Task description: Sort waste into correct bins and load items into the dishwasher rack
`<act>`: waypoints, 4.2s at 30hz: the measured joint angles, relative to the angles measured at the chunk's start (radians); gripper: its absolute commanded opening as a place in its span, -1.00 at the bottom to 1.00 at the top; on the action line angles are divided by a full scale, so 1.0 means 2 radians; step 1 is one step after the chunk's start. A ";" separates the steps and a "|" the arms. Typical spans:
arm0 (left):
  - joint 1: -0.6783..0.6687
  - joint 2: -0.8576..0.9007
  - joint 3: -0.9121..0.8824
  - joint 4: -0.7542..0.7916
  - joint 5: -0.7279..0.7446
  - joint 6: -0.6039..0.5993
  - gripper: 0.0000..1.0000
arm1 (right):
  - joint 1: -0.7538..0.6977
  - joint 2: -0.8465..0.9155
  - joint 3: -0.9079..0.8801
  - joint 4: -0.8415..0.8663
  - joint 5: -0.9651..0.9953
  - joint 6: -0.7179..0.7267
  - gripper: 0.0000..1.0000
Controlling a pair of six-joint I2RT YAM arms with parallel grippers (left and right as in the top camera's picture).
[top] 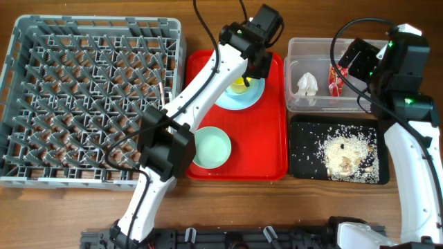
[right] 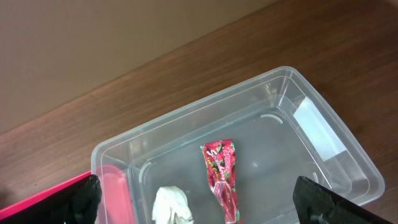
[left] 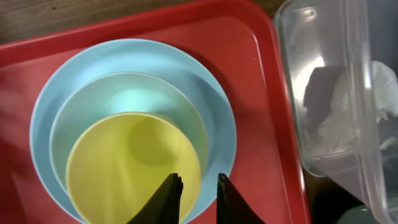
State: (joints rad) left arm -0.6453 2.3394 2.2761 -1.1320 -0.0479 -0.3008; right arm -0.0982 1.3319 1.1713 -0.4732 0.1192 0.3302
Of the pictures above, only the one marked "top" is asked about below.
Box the red plastic tray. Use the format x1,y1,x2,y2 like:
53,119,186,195
186,53,288,181

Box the black waste tray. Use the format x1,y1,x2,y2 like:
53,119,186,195
289,113,390,185

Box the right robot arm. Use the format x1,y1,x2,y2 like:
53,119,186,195
329,23,442,248

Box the white plastic fork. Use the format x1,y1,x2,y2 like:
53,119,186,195
158,81,165,108

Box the clear plastic bin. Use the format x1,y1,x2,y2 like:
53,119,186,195
284,37,370,113

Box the white tissue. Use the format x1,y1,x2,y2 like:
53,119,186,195
296,72,318,96

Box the mint green bowl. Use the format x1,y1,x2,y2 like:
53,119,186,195
193,127,232,169

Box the rice food scraps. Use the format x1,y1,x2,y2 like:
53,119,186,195
292,124,381,184

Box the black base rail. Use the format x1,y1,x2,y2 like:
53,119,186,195
80,226,387,249

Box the light blue plate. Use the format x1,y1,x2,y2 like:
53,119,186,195
215,79,265,111

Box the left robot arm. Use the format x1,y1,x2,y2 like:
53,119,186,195
110,21,281,248

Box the red candy wrapper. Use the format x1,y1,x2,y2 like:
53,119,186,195
328,64,344,97

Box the yellow plastic cup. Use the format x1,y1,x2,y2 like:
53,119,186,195
229,77,255,94

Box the grey dishwasher rack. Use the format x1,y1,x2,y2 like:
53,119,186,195
1,15,186,190

